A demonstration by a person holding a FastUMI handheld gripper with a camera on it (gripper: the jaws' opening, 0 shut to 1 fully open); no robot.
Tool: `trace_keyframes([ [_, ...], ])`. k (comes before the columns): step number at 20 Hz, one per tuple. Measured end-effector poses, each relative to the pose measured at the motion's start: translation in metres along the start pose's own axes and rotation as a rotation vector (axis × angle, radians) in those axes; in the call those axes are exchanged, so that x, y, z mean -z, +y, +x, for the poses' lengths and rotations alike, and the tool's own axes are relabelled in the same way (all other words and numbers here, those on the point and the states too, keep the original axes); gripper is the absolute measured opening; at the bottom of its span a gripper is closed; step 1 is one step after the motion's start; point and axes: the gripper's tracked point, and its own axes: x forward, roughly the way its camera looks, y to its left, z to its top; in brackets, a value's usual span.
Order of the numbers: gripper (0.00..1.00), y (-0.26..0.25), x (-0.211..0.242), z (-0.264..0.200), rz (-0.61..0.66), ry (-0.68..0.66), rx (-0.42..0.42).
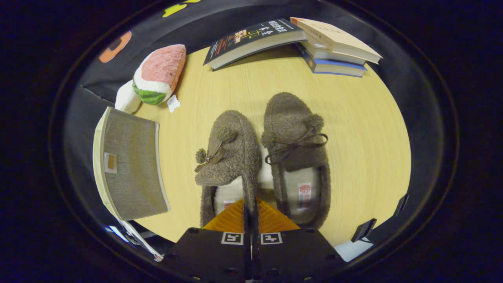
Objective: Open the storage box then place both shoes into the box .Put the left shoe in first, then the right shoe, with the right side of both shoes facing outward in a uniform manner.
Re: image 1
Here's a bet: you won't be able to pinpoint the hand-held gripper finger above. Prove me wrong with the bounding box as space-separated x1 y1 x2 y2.
173 198 252 283
251 198 344 283

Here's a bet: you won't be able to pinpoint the brown fuzzy shoe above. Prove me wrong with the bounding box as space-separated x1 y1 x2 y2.
195 110 262 228
261 92 331 230

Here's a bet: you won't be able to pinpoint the grey fabric storage box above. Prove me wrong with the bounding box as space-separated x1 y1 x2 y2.
103 107 171 221

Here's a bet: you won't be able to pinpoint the white paper sheet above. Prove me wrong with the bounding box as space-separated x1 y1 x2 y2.
334 238 374 263

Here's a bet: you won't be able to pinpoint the small black block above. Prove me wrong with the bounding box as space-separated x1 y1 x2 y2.
393 194 409 217
351 219 377 243

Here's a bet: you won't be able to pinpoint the white and blue papers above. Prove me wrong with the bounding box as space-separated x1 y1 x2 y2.
104 219 165 263

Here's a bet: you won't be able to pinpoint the white plush toy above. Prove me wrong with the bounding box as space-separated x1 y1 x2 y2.
115 80 142 114

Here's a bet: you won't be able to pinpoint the blue cover book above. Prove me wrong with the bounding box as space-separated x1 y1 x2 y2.
295 42 368 78

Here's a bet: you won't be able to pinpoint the watermelon slice plush toy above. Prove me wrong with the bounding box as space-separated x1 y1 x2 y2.
132 44 187 113

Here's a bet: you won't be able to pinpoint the white cover book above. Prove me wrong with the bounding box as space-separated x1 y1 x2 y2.
305 33 368 66

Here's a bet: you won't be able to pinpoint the black cover book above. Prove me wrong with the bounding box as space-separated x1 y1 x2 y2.
203 18 308 71

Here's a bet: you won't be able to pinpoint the beige cover book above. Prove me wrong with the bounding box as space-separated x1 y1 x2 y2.
290 17 383 64

